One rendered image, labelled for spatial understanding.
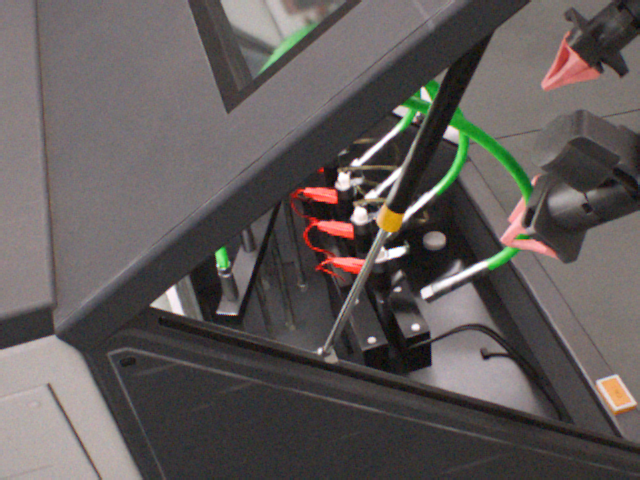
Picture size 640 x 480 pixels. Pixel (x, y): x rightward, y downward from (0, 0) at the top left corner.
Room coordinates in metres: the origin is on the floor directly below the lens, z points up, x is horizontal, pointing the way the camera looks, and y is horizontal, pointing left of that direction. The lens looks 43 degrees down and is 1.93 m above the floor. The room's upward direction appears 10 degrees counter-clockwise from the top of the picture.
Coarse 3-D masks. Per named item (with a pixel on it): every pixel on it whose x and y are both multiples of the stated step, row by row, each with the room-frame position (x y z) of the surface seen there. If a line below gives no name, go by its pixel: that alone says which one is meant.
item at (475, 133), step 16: (464, 128) 0.73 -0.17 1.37; (480, 128) 0.74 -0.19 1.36; (480, 144) 0.73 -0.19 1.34; (496, 144) 0.73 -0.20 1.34; (512, 160) 0.72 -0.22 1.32; (528, 192) 0.72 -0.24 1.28; (224, 256) 0.80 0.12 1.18; (496, 256) 0.73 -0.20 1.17; (512, 256) 0.72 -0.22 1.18; (224, 272) 0.80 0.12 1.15
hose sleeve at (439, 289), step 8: (480, 264) 0.73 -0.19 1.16; (464, 272) 0.74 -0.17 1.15; (472, 272) 0.73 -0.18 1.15; (480, 272) 0.73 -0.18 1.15; (488, 272) 0.73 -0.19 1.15; (448, 280) 0.74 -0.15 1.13; (456, 280) 0.74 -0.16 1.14; (464, 280) 0.73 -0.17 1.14; (472, 280) 0.73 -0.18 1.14; (440, 288) 0.74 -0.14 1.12; (448, 288) 0.74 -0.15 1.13; (456, 288) 0.74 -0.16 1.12; (440, 296) 0.74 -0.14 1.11
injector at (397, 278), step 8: (376, 264) 0.83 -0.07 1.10; (384, 264) 0.83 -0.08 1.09; (376, 272) 0.83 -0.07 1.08; (384, 272) 0.83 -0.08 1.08; (400, 272) 0.84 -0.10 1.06; (376, 280) 0.83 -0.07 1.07; (384, 280) 0.83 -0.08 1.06; (392, 280) 0.84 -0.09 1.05; (400, 280) 0.84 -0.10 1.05; (376, 288) 0.83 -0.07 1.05; (384, 288) 0.83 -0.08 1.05; (392, 288) 0.83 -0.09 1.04; (376, 296) 0.84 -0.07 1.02; (384, 296) 0.83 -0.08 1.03; (376, 304) 0.84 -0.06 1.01; (384, 304) 0.83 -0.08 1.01; (384, 312) 0.83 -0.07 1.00; (384, 320) 0.83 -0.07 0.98; (384, 328) 0.83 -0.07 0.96; (392, 328) 0.84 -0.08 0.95; (392, 336) 0.83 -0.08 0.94; (392, 344) 0.83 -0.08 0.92; (392, 352) 0.83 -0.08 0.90
